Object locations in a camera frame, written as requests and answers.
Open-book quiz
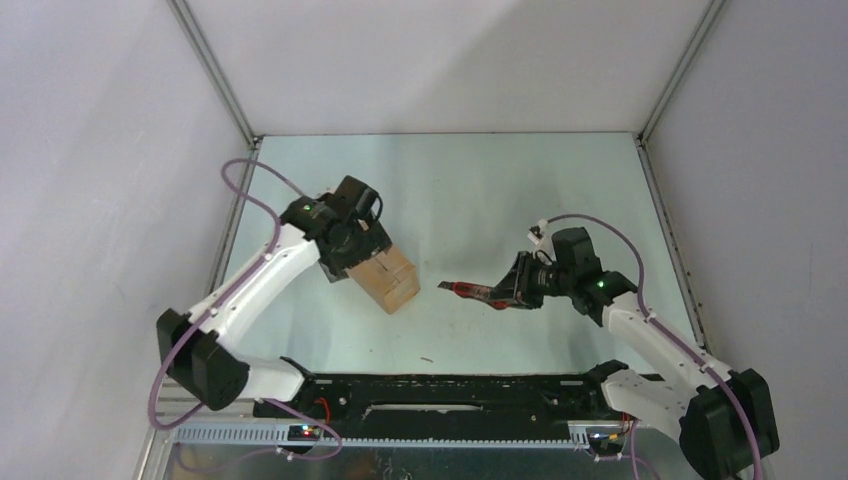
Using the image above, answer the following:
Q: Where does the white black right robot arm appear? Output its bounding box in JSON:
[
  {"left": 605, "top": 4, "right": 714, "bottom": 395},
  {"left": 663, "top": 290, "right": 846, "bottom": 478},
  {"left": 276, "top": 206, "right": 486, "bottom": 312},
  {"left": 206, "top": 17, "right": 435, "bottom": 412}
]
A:
[{"left": 466, "top": 227, "right": 780, "bottom": 479}]

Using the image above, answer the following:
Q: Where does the brown cardboard express box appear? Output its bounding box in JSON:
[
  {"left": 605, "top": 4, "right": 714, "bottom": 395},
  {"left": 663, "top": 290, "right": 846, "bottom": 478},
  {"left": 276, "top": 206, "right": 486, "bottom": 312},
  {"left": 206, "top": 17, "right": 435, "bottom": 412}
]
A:
[{"left": 347, "top": 245, "right": 420, "bottom": 315}]

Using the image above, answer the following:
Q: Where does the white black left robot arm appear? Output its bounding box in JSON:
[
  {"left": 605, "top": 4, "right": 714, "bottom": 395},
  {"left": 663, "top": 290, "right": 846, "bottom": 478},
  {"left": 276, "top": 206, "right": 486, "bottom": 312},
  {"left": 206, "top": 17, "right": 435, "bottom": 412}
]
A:
[{"left": 156, "top": 176, "right": 393, "bottom": 417}]

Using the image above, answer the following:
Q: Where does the controller board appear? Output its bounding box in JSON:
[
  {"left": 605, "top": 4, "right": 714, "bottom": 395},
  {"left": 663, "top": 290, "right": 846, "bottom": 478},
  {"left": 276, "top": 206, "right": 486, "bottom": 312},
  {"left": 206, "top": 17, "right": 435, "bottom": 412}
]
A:
[
  {"left": 286, "top": 424, "right": 323, "bottom": 442},
  {"left": 587, "top": 433, "right": 627, "bottom": 458}
]

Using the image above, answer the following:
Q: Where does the left controller board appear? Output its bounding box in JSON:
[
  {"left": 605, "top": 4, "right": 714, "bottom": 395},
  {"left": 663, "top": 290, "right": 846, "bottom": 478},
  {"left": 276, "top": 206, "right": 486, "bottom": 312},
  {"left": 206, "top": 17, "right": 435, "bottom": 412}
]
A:
[{"left": 286, "top": 424, "right": 323, "bottom": 442}]

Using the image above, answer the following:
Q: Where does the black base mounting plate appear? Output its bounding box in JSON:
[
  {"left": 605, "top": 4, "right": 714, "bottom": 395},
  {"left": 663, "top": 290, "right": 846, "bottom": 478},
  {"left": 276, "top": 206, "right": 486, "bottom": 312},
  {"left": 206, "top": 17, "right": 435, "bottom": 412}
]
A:
[{"left": 288, "top": 374, "right": 633, "bottom": 443}]

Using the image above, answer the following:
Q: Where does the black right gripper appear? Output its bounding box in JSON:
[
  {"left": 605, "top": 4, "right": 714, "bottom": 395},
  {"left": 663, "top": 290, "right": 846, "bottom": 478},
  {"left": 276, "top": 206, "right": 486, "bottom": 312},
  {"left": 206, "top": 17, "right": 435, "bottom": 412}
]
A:
[{"left": 485, "top": 250, "right": 575, "bottom": 309}]

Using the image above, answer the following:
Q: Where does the aluminium frame rail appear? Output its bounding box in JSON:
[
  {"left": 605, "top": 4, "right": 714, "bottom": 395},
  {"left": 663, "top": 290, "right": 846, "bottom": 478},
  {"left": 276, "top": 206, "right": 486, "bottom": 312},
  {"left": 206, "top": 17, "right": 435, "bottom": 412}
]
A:
[{"left": 132, "top": 378, "right": 776, "bottom": 480}]

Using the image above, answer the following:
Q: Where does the right controller board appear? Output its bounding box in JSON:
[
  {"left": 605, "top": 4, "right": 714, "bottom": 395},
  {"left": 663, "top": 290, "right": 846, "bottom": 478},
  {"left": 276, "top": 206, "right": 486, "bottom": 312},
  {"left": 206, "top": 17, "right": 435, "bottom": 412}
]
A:
[{"left": 587, "top": 433, "right": 627, "bottom": 458}]

